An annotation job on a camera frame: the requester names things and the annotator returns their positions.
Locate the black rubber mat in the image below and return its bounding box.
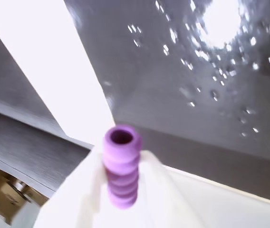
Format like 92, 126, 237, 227
63, 0, 270, 206

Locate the brown cardboard box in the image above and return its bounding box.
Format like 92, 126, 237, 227
0, 159, 48, 226

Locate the purple ribbed pen grip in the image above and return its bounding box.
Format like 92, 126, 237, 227
102, 123, 143, 211

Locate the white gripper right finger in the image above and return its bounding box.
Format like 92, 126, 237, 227
125, 150, 270, 228

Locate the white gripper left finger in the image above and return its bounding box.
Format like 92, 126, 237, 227
33, 144, 127, 228

